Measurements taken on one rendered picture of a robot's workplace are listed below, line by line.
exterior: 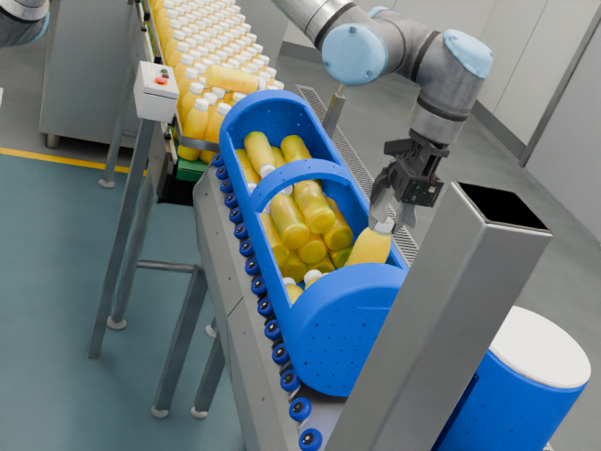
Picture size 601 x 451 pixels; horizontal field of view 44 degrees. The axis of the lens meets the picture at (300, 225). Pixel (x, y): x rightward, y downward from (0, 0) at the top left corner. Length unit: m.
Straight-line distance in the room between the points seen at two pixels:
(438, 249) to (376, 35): 0.62
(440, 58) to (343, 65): 0.18
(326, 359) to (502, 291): 0.88
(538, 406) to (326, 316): 0.60
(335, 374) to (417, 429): 0.83
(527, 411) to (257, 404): 0.60
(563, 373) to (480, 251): 1.25
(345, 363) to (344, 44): 0.62
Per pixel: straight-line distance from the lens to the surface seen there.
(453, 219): 0.54
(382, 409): 0.61
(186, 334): 2.42
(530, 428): 1.78
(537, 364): 1.74
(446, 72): 1.23
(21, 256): 3.26
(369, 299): 1.35
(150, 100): 2.19
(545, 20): 6.61
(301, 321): 1.34
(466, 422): 1.79
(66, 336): 2.90
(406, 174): 1.27
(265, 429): 1.50
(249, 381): 1.59
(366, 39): 1.11
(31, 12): 1.76
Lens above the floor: 1.89
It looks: 28 degrees down
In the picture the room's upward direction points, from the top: 21 degrees clockwise
